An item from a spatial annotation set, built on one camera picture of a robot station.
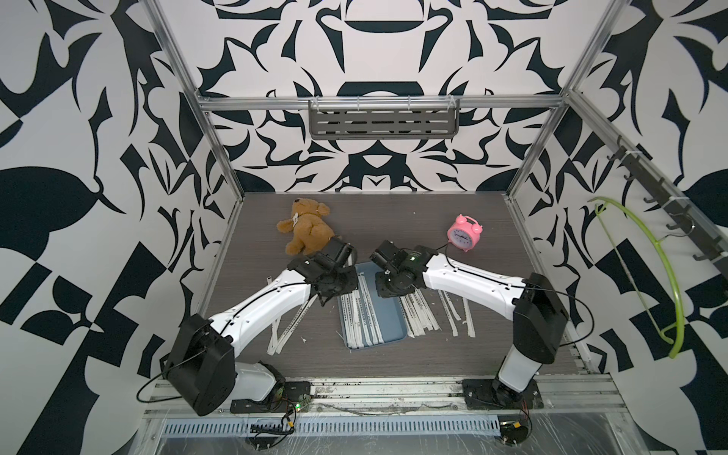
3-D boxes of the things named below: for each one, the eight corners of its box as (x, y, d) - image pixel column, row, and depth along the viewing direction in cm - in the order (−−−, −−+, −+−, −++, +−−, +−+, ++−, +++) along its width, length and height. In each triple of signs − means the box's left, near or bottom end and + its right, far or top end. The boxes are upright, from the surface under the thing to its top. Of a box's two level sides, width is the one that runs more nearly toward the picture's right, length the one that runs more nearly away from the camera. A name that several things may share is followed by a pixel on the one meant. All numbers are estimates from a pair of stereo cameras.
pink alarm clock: (445, 240, 107) (452, 221, 98) (454, 230, 110) (461, 211, 101) (467, 253, 103) (476, 235, 95) (475, 243, 106) (485, 224, 98)
